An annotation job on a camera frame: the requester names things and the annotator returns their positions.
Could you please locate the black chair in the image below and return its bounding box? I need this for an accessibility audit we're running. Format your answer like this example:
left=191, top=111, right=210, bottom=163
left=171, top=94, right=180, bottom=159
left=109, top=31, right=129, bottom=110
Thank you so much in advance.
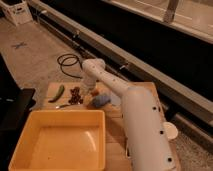
left=0, top=53, right=36, bottom=171

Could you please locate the white crate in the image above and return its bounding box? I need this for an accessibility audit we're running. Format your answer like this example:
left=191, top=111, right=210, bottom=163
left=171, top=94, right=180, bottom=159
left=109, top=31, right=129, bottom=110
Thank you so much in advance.
left=0, top=0, right=33, bottom=26

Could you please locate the small metal fork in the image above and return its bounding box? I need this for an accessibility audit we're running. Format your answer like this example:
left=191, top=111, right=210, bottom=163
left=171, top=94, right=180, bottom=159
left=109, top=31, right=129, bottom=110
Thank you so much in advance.
left=55, top=104, right=70, bottom=109

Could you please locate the green chili pepper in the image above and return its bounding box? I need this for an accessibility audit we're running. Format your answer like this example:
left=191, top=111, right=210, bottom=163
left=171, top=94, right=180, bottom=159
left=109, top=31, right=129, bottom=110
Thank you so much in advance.
left=48, top=85, right=65, bottom=103

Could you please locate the light blue cloth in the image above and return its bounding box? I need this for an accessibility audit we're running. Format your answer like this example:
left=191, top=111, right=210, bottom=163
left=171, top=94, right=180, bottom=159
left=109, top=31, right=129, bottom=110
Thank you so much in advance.
left=110, top=93, right=121, bottom=106

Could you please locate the dark red grape bunch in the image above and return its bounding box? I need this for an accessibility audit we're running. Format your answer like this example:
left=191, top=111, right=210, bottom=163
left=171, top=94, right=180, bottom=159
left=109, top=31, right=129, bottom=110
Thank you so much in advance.
left=69, top=87, right=83, bottom=105

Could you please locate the wooden board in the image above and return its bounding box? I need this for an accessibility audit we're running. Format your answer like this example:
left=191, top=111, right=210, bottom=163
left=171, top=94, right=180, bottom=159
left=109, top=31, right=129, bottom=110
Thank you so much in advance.
left=42, top=82, right=181, bottom=171

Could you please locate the white paper cup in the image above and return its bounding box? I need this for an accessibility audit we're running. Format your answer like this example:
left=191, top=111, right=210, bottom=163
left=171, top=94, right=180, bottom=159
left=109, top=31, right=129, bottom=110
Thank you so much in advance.
left=163, top=122, right=178, bottom=140

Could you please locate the yellow plastic bin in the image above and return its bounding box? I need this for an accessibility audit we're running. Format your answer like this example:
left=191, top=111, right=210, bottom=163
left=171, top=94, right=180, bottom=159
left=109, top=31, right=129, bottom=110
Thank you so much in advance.
left=8, top=110, right=106, bottom=171

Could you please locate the orange toy fruit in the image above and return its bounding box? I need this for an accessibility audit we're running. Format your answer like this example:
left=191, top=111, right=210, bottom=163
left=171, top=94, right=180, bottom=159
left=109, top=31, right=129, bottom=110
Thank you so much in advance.
left=91, top=89, right=100, bottom=97

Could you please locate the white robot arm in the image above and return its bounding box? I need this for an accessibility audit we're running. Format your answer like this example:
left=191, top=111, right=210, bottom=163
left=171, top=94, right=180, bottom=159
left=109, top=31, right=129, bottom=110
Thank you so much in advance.
left=82, top=59, right=177, bottom=171

